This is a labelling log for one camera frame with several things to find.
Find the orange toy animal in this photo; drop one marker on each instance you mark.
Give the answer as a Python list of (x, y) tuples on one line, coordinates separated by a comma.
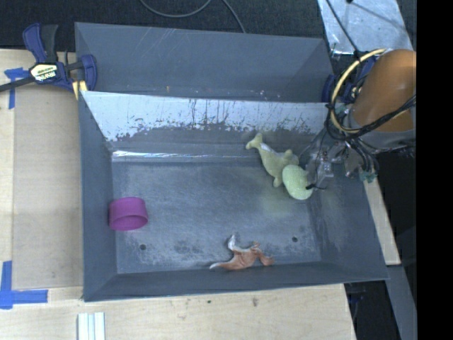
[(244, 258)]

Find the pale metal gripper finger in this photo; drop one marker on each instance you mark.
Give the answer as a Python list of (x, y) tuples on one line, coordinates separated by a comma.
[(316, 161), (323, 178)]

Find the pale green toy animal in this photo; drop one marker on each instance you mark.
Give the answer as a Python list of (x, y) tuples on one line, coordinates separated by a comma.
[(274, 161)]

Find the grey metal bin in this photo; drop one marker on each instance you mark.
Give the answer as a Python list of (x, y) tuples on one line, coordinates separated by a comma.
[(198, 204)]

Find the pale wood board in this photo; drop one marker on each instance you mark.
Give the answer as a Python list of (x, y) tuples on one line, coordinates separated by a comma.
[(46, 190)]

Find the purple plastic cup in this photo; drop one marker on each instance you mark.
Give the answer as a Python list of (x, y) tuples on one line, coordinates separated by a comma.
[(127, 214)]

